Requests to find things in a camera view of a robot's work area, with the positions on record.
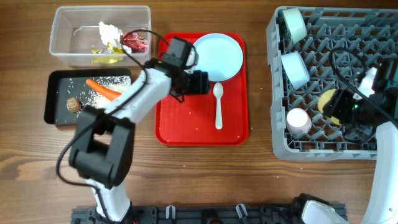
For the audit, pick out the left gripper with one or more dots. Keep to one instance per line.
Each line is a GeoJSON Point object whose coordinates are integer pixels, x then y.
{"type": "Point", "coordinates": [201, 84]}

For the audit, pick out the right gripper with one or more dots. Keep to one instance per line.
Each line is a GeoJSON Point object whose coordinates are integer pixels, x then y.
{"type": "Point", "coordinates": [336, 106]}

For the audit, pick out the yellow cup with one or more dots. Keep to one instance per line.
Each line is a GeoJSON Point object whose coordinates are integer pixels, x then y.
{"type": "Point", "coordinates": [323, 100]}

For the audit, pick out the pink cup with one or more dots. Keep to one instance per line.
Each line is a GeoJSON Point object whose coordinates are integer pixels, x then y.
{"type": "Point", "coordinates": [298, 121]}

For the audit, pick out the light blue bowl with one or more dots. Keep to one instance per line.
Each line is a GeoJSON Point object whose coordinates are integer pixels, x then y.
{"type": "Point", "coordinates": [295, 69]}

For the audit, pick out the red foil wrapper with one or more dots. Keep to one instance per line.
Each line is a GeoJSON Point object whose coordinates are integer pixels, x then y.
{"type": "Point", "coordinates": [134, 41]}

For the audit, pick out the orange carrot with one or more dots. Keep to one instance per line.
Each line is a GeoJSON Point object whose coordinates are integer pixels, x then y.
{"type": "Point", "coordinates": [107, 93]}

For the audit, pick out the yellow foil wrapper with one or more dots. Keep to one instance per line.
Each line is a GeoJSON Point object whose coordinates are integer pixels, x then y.
{"type": "Point", "coordinates": [109, 56]}

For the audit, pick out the green bowl with rice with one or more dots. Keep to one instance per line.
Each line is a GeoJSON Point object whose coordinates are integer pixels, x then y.
{"type": "Point", "coordinates": [295, 24]}

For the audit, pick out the white tissue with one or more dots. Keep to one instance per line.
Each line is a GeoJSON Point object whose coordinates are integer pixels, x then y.
{"type": "Point", "coordinates": [112, 35]}

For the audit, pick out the brown round food piece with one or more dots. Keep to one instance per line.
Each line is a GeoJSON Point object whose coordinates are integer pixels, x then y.
{"type": "Point", "coordinates": [73, 105]}

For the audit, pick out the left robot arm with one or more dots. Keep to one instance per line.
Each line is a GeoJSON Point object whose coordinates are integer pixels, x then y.
{"type": "Point", "coordinates": [101, 150]}

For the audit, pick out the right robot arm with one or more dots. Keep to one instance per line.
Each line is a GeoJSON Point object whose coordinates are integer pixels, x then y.
{"type": "Point", "coordinates": [371, 111]}

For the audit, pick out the grey dishwasher rack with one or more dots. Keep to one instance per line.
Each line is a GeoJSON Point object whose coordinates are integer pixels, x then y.
{"type": "Point", "coordinates": [369, 34]}

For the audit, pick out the white plastic spoon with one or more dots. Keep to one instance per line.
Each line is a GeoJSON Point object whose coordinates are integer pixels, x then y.
{"type": "Point", "coordinates": [218, 93]}

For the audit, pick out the red serving tray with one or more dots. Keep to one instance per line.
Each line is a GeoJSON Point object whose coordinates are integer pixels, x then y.
{"type": "Point", "coordinates": [192, 123]}

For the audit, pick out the light blue plate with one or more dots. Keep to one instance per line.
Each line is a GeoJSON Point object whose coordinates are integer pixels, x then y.
{"type": "Point", "coordinates": [219, 55]}

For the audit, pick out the clear plastic bin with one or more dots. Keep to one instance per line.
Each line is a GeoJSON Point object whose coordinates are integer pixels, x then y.
{"type": "Point", "coordinates": [75, 31]}

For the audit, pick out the black plastic tray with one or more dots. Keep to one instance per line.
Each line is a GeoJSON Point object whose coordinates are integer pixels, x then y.
{"type": "Point", "coordinates": [51, 99]}

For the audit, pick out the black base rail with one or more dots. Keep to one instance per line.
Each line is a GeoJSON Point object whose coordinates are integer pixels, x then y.
{"type": "Point", "coordinates": [265, 214]}

